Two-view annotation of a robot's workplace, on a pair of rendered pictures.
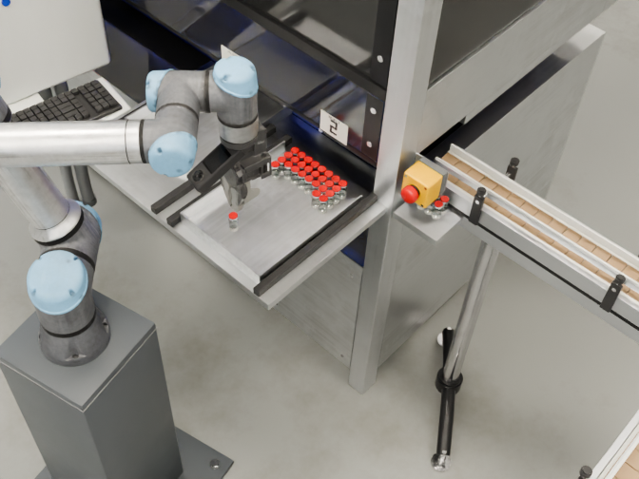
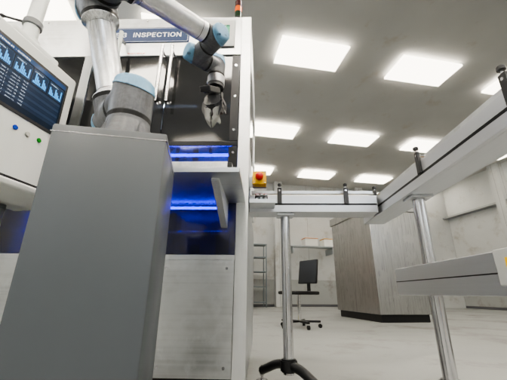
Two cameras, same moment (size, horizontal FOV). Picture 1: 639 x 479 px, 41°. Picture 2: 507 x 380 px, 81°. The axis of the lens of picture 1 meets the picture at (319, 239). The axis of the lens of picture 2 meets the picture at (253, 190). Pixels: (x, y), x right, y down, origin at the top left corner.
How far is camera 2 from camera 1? 208 cm
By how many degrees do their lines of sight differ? 77
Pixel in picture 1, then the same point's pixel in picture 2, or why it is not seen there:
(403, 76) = (245, 130)
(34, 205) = (116, 67)
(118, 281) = not seen: outside the picture
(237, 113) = (222, 67)
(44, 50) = (16, 170)
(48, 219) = not seen: hidden behind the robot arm
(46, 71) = not seen: hidden behind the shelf
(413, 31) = (247, 112)
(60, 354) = (130, 127)
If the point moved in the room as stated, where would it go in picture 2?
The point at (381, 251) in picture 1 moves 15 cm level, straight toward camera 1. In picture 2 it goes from (245, 231) to (262, 225)
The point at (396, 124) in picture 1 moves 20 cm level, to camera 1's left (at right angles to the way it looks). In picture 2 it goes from (244, 152) to (212, 141)
